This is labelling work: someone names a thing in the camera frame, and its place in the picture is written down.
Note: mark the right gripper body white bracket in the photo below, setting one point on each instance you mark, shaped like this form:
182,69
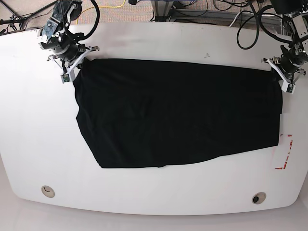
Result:
71,58

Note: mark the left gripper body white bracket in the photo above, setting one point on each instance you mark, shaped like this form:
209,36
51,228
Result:
288,72

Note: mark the black printed T-shirt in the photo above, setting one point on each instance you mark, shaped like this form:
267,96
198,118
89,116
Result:
141,113

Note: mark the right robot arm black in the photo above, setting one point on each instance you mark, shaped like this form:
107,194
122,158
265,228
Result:
65,45

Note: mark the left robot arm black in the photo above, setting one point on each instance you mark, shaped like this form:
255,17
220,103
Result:
295,21

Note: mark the black tripod legs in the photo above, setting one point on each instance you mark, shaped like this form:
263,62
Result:
16,21

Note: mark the red tape rectangle marking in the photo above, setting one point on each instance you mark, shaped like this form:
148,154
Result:
282,152

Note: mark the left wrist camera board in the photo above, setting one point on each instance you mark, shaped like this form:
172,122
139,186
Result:
289,89

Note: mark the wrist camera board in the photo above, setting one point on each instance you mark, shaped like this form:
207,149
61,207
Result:
65,78
289,89

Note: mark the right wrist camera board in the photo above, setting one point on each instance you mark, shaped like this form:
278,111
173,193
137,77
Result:
65,78

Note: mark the right table cable grommet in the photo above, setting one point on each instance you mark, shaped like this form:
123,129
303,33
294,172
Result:
259,198

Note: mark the table cable grommet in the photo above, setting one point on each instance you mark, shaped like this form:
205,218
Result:
259,198
48,191

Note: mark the aluminium frame post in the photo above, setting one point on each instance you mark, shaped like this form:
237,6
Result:
161,9

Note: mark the left table cable grommet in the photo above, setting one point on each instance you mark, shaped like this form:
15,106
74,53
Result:
48,191

